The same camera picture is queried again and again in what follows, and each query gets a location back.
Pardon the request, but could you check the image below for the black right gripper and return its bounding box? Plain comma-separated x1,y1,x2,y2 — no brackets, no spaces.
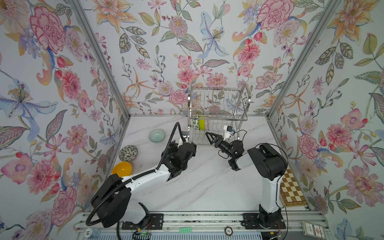
207,133,236,161

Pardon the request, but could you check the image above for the lime green plastic bowl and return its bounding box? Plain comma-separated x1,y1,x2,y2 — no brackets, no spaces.
198,116,205,131

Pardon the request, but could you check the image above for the green leaf pattern bowl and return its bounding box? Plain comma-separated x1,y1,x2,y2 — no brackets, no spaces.
192,119,200,131

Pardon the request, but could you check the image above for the silver wire dish rack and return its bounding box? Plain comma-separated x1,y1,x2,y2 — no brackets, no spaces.
188,84,251,147

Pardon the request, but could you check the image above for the yellow plastic bowl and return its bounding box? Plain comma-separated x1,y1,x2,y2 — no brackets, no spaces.
111,162,132,178

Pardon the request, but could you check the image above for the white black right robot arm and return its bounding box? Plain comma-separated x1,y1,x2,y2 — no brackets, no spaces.
206,133,288,228

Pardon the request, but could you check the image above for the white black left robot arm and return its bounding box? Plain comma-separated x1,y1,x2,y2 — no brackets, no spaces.
86,141,197,230

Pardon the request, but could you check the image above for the pale green celadon bowl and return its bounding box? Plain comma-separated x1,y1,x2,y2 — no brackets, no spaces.
149,129,166,143

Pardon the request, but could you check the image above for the black white patterned bowl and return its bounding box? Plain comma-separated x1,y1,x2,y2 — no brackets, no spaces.
118,145,138,162

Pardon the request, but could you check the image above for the green connector block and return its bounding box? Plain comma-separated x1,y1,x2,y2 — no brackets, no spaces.
179,227,192,234

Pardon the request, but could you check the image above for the wooden checkerboard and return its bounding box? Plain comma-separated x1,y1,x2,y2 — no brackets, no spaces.
280,169,308,207

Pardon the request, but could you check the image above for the printed label card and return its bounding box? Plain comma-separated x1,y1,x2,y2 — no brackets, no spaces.
302,221,327,240

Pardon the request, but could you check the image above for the black corrugated left cable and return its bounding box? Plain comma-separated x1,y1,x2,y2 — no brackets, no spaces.
85,121,187,227

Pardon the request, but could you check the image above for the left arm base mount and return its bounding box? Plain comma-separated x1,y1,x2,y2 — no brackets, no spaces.
121,214,164,231

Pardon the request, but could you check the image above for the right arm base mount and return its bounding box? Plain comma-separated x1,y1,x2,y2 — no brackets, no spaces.
241,213,287,230

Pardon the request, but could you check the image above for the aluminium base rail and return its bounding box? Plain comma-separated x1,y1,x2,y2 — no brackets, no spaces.
73,210,334,233

